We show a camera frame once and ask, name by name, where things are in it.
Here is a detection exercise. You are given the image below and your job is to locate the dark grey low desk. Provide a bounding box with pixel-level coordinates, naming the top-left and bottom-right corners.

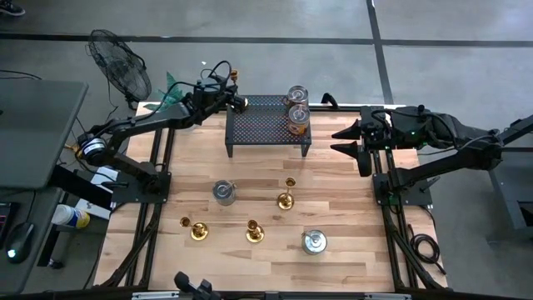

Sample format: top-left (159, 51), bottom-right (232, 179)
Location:
top-left (0, 187), bottom-right (63, 295)

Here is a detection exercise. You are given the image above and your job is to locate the silver tin can orange label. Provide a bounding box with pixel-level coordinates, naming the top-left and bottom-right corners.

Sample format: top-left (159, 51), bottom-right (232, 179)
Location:
top-left (286, 103), bottom-right (311, 137)

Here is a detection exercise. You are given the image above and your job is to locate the black floor fan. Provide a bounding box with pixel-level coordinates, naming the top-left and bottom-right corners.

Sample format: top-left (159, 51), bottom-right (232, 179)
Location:
top-left (85, 28), bottom-right (153, 112)

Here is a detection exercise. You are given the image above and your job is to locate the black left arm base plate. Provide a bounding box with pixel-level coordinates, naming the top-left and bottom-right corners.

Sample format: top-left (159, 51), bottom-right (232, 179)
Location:
top-left (111, 171), bottom-right (172, 205)

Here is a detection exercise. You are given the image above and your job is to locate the tall brass candlestick holder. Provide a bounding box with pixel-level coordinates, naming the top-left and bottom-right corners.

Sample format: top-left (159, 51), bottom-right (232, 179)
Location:
top-left (276, 177), bottom-right (297, 211)

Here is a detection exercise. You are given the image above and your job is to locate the black computer mouse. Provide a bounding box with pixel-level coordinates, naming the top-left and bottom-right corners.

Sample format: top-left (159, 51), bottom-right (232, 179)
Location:
top-left (4, 222), bottom-right (35, 264)

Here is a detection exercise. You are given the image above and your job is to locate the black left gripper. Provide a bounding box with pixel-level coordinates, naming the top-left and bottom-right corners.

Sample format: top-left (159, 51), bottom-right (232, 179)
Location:
top-left (194, 77), bottom-right (250, 114)

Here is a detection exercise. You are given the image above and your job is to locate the white wipes canister yellow lid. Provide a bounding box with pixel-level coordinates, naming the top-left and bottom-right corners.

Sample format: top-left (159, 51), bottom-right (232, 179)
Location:
top-left (50, 203), bottom-right (92, 229)

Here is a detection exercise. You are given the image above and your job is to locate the black fan power cable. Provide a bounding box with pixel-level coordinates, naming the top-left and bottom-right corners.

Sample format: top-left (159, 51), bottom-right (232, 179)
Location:
top-left (68, 78), bottom-right (132, 166)

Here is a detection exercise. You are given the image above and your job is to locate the medium brass candlestick holder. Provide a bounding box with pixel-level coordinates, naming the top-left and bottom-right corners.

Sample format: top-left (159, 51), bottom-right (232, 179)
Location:
top-left (179, 216), bottom-right (210, 242)
top-left (245, 219), bottom-right (266, 244)

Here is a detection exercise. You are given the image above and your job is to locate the white paper sheet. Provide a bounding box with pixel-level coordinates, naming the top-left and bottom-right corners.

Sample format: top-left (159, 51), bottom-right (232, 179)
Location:
top-left (74, 197), bottom-right (112, 221)

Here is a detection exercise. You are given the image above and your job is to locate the short brass candlestick holder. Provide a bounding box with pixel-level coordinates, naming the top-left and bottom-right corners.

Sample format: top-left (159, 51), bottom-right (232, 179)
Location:
top-left (230, 69), bottom-right (250, 110)

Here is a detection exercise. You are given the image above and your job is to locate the black aluminium table frame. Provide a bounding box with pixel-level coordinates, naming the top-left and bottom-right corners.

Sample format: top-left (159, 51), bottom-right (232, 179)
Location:
top-left (93, 99), bottom-right (449, 300)

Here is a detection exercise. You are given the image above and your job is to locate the dark grey table frame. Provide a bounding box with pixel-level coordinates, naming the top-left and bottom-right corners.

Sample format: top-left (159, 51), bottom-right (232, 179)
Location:
top-left (486, 114), bottom-right (533, 243)

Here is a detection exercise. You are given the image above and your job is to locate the person's shoe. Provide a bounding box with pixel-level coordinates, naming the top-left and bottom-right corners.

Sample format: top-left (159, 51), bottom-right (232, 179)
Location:
top-left (0, 0), bottom-right (26, 18)

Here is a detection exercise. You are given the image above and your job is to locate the black keyboard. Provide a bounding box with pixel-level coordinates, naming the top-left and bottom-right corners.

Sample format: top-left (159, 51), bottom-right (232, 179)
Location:
top-left (0, 202), bottom-right (12, 249)

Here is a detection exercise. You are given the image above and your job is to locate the black teleoperation handle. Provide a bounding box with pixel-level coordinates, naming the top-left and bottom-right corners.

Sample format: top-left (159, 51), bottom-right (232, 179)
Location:
top-left (173, 270), bottom-right (222, 300)

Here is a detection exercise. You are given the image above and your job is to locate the grey raised desk top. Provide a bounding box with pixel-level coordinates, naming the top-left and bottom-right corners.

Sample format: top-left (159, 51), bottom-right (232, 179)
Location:
top-left (0, 78), bottom-right (89, 191)

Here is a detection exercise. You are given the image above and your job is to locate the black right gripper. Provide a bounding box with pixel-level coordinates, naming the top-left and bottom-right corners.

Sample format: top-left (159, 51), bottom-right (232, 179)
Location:
top-left (331, 106), bottom-right (395, 178)

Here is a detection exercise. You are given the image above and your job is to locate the silver metal bracket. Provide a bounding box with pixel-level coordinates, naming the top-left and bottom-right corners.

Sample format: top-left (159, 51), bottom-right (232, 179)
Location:
top-left (131, 291), bottom-right (180, 300)
top-left (364, 292), bottom-right (412, 300)

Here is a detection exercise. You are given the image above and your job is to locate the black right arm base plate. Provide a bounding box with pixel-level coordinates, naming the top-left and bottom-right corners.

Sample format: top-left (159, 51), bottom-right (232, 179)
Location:
top-left (372, 172), bottom-right (434, 208)

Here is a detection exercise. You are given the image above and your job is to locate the black perforated metal shelf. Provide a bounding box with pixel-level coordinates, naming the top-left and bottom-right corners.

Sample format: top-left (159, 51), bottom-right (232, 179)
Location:
top-left (224, 94), bottom-right (313, 158)

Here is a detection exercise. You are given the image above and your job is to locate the black coiled cable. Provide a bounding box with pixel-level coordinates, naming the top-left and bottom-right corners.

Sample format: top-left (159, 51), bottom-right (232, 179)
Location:
top-left (408, 222), bottom-right (447, 276)

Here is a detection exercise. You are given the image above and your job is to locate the black desk foot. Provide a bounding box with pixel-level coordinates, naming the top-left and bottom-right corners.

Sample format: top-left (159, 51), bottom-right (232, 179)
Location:
top-left (36, 227), bottom-right (72, 270)

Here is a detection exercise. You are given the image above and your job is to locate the green plant in white pot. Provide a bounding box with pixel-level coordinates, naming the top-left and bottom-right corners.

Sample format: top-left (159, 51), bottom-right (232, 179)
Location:
top-left (143, 71), bottom-right (189, 113)

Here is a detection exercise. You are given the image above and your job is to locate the white booklet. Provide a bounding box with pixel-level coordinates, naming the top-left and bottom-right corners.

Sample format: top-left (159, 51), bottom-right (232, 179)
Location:
top-left (89, 165), bottom-right (120, 189)

